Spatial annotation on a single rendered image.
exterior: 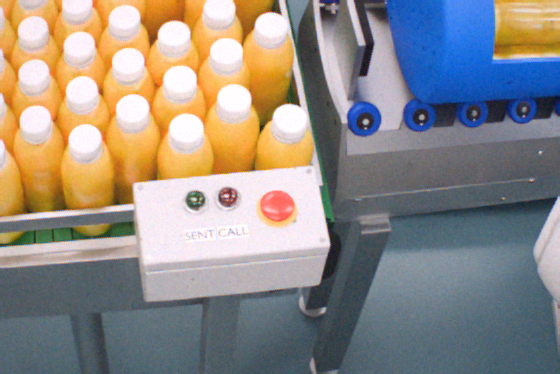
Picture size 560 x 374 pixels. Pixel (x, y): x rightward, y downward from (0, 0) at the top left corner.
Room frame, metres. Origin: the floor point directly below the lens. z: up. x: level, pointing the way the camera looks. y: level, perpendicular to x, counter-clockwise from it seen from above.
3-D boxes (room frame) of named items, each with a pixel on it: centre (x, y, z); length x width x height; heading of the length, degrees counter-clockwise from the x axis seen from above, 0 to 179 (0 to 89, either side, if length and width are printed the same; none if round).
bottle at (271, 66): (0.91, 0.03, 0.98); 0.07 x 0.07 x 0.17
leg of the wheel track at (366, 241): (0.93, -0.16, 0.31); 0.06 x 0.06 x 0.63; 17
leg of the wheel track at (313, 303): (1.06, -0.12, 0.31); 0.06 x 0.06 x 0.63; 17
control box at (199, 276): (0.64, 0.04, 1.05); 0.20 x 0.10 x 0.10; 107
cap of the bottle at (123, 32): (0.89, 0.21, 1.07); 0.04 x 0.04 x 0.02
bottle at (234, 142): (0.80, 0.06, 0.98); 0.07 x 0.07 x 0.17
